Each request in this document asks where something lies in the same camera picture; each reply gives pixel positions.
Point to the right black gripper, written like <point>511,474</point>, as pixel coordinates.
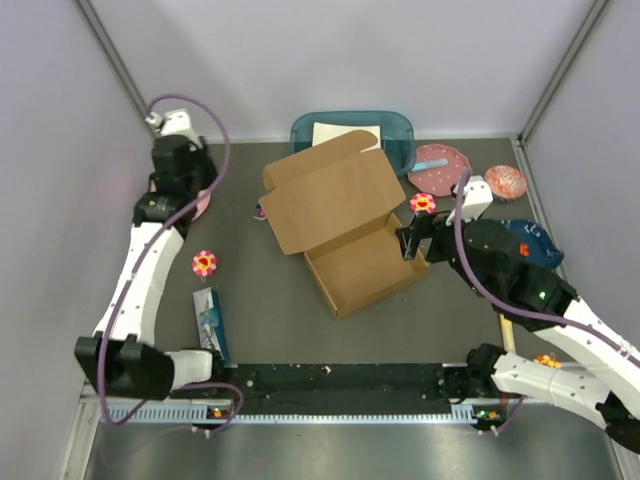
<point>424,225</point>

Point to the brown cardboard box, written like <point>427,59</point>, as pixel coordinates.
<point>334,204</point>

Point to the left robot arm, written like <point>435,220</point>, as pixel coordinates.
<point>120,358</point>

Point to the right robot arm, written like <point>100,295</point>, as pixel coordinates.
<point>487,257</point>

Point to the pink smiling flower toy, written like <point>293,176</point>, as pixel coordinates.
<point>422,202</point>

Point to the pink dotted plate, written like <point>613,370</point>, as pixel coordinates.
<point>438,181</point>

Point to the light blue marker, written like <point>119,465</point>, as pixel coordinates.
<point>430,164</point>

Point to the teal plastic bin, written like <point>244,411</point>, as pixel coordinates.
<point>396,133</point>

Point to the red patterned bowl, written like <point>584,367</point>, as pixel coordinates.
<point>506,183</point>

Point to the small orange toy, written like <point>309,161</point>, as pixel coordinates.
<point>524,249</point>

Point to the dark blue leaf dish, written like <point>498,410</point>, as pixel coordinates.
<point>543,252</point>

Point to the wooden stick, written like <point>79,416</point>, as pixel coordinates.
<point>507,334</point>

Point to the white paper sheet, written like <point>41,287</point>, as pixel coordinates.
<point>323,132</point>

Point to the rainbow flower toy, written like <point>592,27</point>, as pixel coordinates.
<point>260,213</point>

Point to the orange flower toy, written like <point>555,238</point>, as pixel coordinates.
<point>548,360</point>

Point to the pink round plate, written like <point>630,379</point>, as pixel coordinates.
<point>203,202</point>

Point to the blue packaged item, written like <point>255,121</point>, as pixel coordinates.
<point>209,320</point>

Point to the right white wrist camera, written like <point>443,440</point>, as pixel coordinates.
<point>477,197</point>

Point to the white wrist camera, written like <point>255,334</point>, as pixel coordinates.
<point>477,197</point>
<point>176,122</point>

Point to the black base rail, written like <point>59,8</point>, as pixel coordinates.
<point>403,388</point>

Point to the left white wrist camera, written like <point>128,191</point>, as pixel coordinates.
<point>176,122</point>

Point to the grey slotted cable duct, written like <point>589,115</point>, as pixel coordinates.
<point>202,414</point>

